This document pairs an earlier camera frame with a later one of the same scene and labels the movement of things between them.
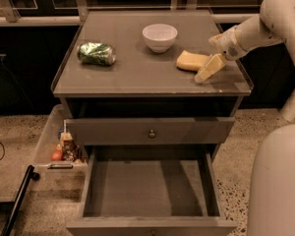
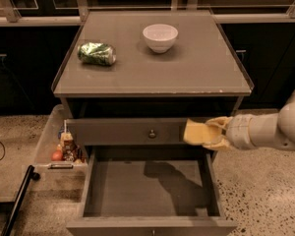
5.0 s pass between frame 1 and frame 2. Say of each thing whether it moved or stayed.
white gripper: moved
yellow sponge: moved
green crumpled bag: stayed
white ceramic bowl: stayed
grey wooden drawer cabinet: stayed
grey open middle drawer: stayed
